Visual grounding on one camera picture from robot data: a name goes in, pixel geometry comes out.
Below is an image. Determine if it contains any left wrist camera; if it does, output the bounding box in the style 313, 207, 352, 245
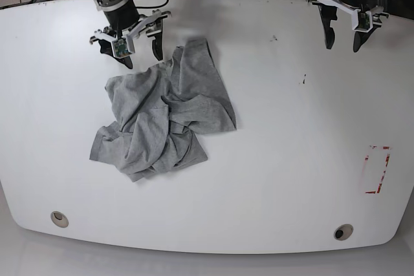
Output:
351, 9, 373, 33

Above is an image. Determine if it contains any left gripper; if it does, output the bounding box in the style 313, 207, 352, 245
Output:
312, 0, 389, 52

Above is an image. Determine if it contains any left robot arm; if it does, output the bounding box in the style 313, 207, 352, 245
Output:
312, 0, 389, 52

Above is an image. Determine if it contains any red tape rectangle marking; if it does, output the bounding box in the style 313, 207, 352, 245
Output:
360, 145, 392, 195

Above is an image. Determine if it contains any grey t-shirt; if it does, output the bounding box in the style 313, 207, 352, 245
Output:
90, 37, 237, 182

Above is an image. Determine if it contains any table grommet hole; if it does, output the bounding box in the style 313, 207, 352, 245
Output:
50, 211, 69, 228
334, 224, 354, 241

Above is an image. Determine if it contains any right table grommet hole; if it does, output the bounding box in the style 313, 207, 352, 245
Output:
334, 224, 354, 241

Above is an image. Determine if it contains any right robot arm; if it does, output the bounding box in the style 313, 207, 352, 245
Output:
89, 0, 171, 69

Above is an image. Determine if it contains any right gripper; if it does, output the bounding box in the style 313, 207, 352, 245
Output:
89, 10, 171, 69

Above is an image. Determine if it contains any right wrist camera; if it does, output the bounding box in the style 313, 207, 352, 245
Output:
111, 37, 135, 59

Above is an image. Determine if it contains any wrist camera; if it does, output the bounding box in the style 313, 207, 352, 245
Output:
351, 9, 373, 33
111, 37, 135, 59

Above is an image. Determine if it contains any left table grommet hole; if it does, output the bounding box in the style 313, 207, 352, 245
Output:
50, 211, 69, 228

